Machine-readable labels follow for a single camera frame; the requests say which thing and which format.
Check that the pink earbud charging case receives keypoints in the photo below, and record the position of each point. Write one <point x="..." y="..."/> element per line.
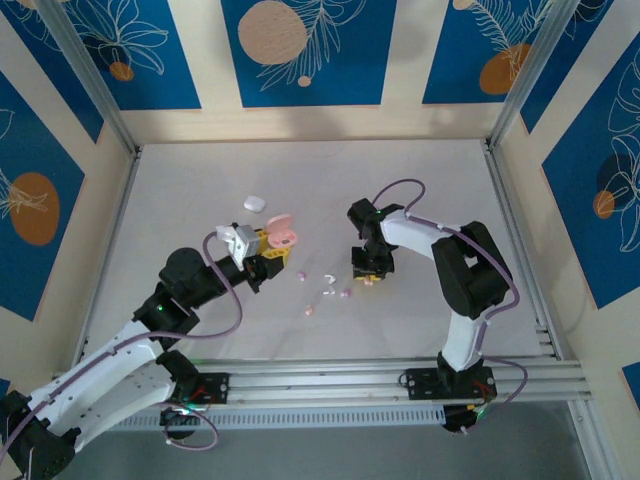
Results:
<point x="282" y="227"/>

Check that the white earbud charging case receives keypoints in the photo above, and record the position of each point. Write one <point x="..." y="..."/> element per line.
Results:
<point x="254" y="203"/>

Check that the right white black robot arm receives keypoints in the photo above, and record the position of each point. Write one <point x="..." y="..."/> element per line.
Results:
<point x="462" y="340"/>

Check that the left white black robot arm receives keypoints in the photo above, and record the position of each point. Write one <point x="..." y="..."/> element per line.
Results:
<point x="100" y="370"/>

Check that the black base electronics box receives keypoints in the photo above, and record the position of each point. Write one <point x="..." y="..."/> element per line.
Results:
<point x="177" y="425"/>
<point x="457" y="420"/>

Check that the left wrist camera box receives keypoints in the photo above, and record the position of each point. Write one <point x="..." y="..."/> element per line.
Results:
<point x="245" y="242"/>

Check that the aluminium table side rail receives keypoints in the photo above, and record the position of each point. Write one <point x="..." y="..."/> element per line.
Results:
<point x="111" y="250"/>
<point x="502" y="190"/>

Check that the aluminium mounting rail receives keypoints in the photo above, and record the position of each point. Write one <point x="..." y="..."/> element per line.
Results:
<point x="320" y="382"/>

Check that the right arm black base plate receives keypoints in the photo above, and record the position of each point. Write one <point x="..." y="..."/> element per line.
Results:
<point x="420" y="384"/>

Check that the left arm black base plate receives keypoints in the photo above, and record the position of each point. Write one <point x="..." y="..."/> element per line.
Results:
<point x="217" y="389"/>

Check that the aluminium frame post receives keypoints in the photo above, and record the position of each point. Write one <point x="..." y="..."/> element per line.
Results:
<point x="86" y="65"/>
<point x="535" y="65"/>

